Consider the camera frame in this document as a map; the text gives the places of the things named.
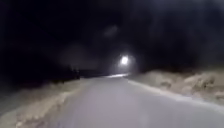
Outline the dark mass of trees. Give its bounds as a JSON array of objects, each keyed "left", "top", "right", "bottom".
[{"left": 0, "top": 0, "right": 224, "bottom": 88}]

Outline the grey asphalt path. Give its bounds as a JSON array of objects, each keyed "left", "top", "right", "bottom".
[{"left": 31, "top": 73, "right": 224, "bottom": 128}]

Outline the dry grass bank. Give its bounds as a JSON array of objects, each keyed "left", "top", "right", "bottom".
[{"left": 126, "top": 68, "right": 224, "bottom": 107}]

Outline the dry grass verge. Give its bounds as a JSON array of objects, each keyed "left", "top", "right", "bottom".
[{"left": 0, "top": 78, "right": 93, "bottom": 128}]

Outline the street lamp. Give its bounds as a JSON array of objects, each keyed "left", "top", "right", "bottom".
[{"left": 119, "top": 55, "right": 131, "bottom": 67}]

